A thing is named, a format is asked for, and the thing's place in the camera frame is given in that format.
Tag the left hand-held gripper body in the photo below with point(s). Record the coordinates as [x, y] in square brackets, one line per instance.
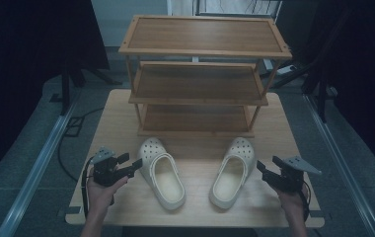
[105, 171]

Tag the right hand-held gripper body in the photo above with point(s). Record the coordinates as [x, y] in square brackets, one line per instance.
[290, 177]

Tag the cream clog shoe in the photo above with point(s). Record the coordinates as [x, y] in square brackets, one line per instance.
[149, 151]
[241, 151]

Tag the person's right hand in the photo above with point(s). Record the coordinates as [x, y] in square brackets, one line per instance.
[294, 202]

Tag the person's left hand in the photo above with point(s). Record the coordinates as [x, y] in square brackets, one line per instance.
[100, 197]

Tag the black metal stand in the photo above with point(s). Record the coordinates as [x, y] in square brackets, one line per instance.
[65, 89]
[322, 98]

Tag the white power strip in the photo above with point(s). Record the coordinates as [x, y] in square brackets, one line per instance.
[286, 69]

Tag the black curtain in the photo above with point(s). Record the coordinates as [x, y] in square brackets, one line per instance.
[360, 49]
[21, 49]

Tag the three-tier wooden shoe rack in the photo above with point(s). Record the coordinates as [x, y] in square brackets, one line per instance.
[205, 36]

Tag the aluminium floor rail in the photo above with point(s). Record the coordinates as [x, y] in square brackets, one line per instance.
[34, 177]
[343, 164]

